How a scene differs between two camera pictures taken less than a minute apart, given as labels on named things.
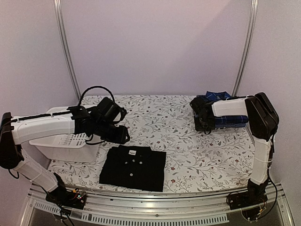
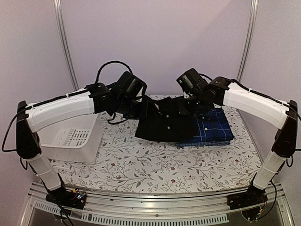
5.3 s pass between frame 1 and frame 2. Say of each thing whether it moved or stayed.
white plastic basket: stayed
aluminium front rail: stayed
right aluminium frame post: stayed
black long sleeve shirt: moved
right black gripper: moved
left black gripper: moved
